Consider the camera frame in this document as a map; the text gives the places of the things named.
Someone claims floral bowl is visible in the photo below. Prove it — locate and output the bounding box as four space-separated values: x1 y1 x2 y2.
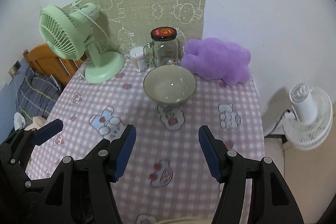
143 65 197 106

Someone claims blue plaid pillow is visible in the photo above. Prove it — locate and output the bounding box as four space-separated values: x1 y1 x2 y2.
17 67 62 119

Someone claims pile of clothes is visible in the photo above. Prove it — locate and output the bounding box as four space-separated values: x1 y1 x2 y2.
14 112 46 131

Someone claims purple plush cushion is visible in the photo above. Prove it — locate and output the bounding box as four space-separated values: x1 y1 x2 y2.
180 38 251 86

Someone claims pink checkered tablecloth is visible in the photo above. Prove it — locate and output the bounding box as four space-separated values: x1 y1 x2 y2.
27 61 264 223

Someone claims glass jar black lid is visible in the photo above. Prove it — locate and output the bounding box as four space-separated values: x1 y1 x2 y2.
143 27 179 68

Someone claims wooden bed headboard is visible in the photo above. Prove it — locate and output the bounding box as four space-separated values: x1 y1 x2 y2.
23 44 87 87

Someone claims white floor fan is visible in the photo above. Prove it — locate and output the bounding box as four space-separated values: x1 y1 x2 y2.
282 83 333 151

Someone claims beige cartoon wall mat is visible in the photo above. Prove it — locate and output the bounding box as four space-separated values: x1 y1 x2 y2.
63 0 206 55

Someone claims cotton swab container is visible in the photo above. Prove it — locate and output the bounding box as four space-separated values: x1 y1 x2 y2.
129 47 148 72

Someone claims green desk fan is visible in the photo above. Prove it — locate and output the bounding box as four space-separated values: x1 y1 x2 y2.
39 3 125 84

